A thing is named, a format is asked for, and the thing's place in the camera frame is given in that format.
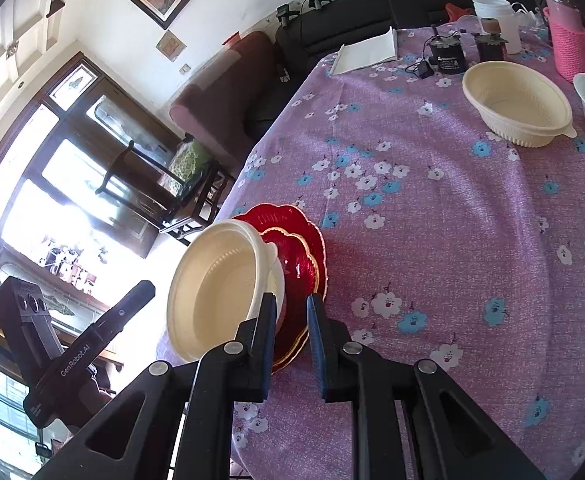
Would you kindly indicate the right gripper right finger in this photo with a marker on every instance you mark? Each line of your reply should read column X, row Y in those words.
column 408, row 421

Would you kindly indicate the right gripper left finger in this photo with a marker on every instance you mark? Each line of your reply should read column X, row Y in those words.
column 175, row 422

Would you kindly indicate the cream plastic bowl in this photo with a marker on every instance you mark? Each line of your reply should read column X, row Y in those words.
column 519, row 104
column 218, row 284

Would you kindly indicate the small red scalloped plate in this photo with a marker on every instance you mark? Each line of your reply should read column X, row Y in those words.
column 301, row 277

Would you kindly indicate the purple floral tablecloth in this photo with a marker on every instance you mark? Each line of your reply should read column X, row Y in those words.
column 443, row 241

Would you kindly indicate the dark wooden chair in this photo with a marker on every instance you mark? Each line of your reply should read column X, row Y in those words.
column 179, row 207

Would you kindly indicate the large red scalloped plate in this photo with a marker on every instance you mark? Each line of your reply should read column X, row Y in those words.
column 293, row 220

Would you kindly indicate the wooden glass door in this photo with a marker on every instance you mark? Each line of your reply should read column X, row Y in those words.
column 68, row 213

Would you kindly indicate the maroon armchair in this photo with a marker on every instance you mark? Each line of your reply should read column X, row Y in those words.
column 212, row 106

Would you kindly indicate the white folded paper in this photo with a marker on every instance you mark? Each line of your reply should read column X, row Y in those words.
column 366, row 53

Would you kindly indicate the small dark cork-topped jar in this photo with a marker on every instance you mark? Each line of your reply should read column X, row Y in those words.
column 490, row 44

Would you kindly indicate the pink knit-sleeved bottle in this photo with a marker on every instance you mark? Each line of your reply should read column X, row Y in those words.
column 568, row 36

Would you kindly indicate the white plastic jar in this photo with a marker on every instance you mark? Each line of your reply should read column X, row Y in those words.
column 502, row 12

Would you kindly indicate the black sofa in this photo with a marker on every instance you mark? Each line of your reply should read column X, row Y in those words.
column 315, row 33

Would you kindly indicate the small wall plaque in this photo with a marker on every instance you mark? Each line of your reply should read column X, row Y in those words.
column 170, row 46

